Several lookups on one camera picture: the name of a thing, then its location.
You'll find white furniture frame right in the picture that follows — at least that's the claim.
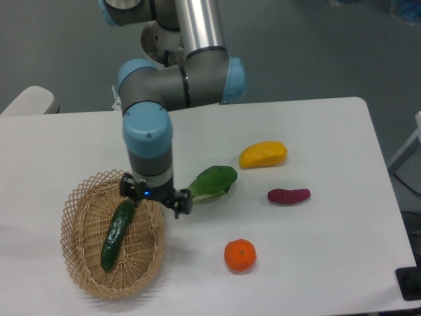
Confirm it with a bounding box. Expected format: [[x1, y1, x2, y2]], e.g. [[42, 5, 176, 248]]
[[387, 112, 420, 174]]

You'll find green bok choy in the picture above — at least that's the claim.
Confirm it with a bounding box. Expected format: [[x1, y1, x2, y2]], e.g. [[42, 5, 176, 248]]
[[188, 165, 237, 203]]

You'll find blue item top right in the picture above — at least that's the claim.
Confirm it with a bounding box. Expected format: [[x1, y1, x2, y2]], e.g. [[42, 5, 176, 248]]
[[390, 0, 420, 24]]

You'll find green cucumber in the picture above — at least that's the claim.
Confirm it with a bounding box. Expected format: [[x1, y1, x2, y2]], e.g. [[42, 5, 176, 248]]
[[100, 199, 136, 271]]

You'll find black device at table edge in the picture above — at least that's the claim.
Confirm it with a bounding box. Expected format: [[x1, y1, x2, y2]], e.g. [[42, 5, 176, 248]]
[[395, 266, 420, 302]]

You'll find white chair armrest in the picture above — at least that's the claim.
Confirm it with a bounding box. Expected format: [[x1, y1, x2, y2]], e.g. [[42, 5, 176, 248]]
[[1, 86, 60, 117]]

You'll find oval wicker basket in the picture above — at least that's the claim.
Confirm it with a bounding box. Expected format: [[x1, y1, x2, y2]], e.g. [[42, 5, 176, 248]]
[[61, 170, 165, 300]]

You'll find yellow mango slice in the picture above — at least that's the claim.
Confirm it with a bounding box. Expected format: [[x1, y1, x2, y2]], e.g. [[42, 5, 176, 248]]
[[239, 141, 288, 169]]

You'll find orange tangerine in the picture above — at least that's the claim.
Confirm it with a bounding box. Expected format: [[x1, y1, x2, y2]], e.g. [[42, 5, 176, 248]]
[[224, 239, 257, 272]]

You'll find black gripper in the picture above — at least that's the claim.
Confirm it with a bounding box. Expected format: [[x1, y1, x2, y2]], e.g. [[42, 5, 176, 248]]
[[119, 172, 192, 219]]

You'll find purple sweet potato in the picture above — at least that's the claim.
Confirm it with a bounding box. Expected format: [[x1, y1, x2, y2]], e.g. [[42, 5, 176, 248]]
[[267, 188, 311, 205]]

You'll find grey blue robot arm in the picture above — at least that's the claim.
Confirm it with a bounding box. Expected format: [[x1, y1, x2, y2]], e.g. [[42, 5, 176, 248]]
[[99, 1, 247, 215]]

